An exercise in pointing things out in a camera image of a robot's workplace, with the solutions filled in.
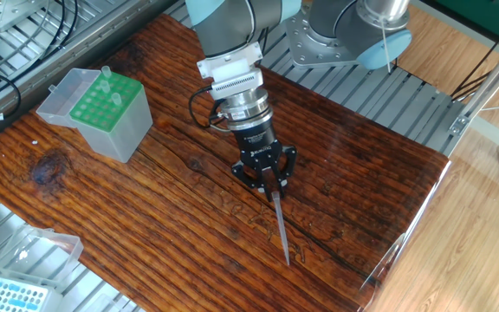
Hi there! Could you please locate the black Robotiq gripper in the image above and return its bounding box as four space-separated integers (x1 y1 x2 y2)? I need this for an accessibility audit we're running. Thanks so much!
230 116 298 203

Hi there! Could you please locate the clear large pipette tip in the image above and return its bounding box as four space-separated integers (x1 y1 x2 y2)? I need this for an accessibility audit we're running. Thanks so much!
270 192 292 267

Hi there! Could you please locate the green-topped large tip holder box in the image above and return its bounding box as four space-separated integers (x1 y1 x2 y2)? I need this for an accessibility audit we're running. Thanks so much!
36 67 154 165

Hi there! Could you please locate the small pipette tip box, clear lid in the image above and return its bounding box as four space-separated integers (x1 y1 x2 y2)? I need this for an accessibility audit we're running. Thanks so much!
0 224 85 312

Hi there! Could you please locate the brown wooden board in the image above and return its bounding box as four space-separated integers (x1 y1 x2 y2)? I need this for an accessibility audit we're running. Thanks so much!
0 12 450 312

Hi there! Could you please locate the silver perforated metal plate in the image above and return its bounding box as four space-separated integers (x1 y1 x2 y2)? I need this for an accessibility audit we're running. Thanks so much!
0 0 49 34

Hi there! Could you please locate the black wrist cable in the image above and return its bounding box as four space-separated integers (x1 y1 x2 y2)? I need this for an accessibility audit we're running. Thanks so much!
187 84 229 131

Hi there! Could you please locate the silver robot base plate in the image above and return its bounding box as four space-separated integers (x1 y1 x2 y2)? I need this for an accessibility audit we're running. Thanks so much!
284 12 366 69

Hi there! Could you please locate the white cable tie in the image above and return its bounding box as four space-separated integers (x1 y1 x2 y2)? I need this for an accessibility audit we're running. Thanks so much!
379 21 393 74

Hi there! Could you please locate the thin black cable bundle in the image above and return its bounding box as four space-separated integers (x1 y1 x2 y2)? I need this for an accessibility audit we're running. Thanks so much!
450 8 499 101

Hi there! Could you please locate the aluminium frame post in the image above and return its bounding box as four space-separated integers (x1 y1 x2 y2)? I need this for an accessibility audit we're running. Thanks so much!
448 25 499 136

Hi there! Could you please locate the black cable pair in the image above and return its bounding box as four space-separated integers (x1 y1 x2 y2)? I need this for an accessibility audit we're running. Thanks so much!
36 0 80 62

